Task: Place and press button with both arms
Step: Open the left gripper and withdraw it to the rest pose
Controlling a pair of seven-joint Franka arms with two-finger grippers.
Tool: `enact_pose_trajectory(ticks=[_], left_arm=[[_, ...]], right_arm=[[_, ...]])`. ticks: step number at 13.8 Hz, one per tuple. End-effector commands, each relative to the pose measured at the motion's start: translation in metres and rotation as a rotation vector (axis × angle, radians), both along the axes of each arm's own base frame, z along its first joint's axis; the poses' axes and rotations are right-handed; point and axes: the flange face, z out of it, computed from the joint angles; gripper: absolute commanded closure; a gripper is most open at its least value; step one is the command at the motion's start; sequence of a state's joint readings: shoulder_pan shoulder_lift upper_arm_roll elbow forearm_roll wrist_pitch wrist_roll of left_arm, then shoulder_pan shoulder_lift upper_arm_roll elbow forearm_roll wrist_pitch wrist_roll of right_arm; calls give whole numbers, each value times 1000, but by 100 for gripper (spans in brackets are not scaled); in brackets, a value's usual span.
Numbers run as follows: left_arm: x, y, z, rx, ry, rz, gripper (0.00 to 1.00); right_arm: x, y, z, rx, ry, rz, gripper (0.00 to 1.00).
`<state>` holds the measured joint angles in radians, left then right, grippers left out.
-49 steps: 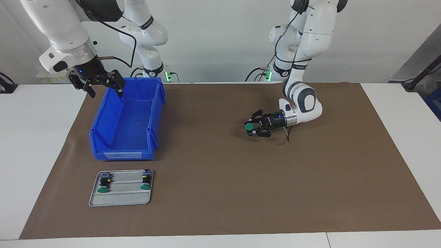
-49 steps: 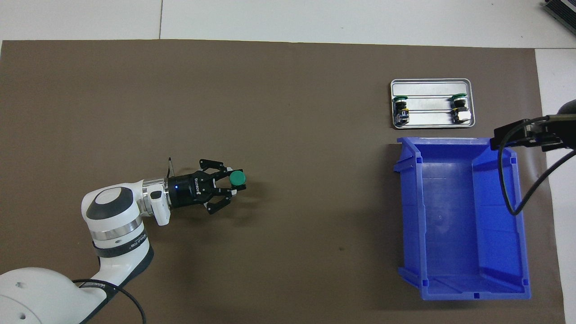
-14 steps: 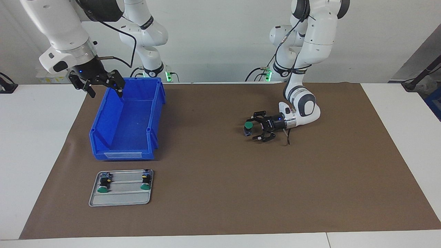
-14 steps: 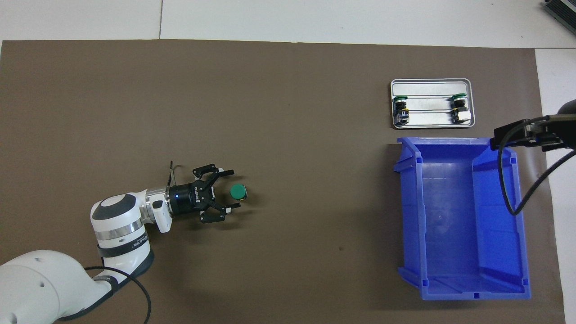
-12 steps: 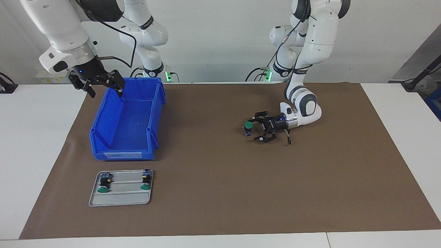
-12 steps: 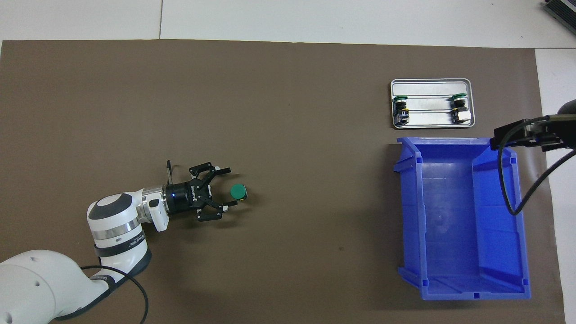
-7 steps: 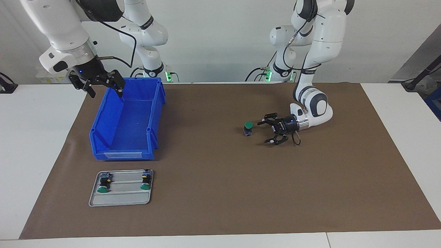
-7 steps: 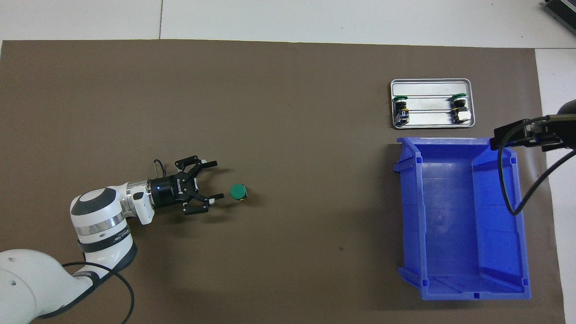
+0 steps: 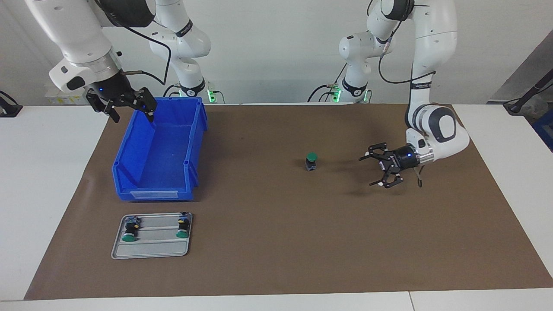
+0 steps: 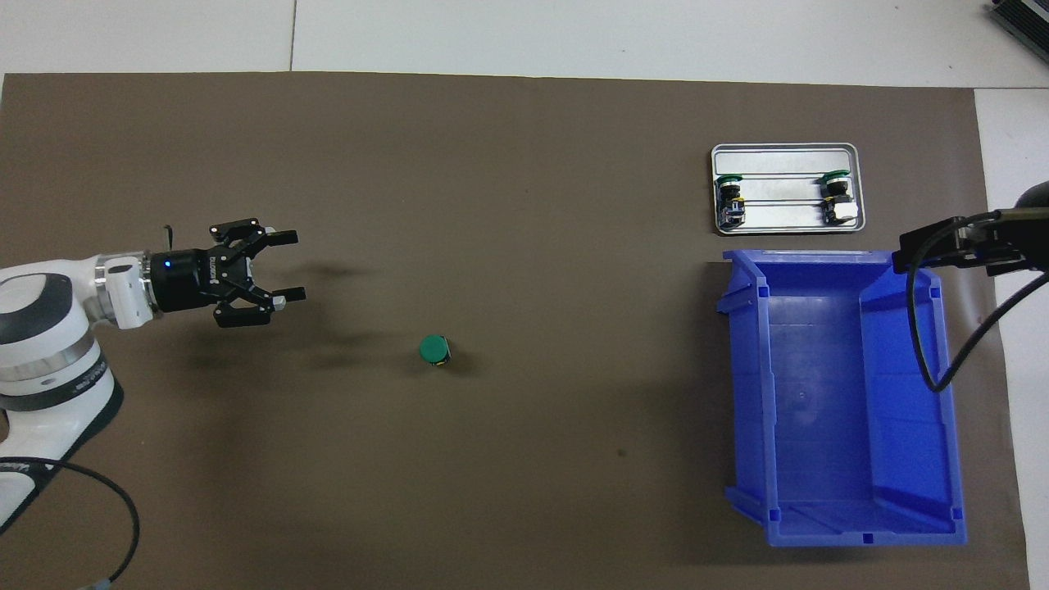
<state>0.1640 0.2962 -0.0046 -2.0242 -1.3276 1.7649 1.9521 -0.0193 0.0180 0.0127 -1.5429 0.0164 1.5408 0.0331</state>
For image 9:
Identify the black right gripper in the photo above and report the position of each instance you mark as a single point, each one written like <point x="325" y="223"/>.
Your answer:
<point x="108" y="86"/>

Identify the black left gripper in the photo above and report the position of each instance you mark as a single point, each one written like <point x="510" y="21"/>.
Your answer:
<point x="405" y="157"/>

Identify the green push button switch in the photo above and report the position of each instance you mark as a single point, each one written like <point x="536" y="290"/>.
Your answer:
<point x="183" y="226"/>
<point x="312" y="156"/>
<point x="129" y="231"/>

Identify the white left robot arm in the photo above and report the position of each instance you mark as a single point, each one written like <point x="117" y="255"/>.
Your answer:
<point x="432" y="43"/>

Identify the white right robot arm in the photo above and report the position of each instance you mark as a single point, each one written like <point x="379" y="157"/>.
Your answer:
<point x="77" y="34"/>

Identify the white power strip box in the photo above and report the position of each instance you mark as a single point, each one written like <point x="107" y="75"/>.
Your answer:
<point x="65" y="100"/>

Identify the blue plastic storage bin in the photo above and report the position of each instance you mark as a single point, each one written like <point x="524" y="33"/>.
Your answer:
<point x="160" y="155"/>

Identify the brown table mat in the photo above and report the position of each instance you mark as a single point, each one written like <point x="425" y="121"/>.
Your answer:
<point x="302" y="237"/>

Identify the black table clamp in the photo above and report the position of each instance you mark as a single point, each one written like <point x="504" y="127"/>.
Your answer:
<point x="8" y="110"/>

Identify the black stand with pole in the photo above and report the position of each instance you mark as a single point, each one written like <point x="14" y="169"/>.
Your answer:
<point x="514" y="108"/>

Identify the grey metal tray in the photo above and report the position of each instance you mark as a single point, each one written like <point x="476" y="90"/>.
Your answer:
<point x="151" y="248"/>

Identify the blue crate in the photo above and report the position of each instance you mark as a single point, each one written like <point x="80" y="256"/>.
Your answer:
<point x="546" y="127"/>

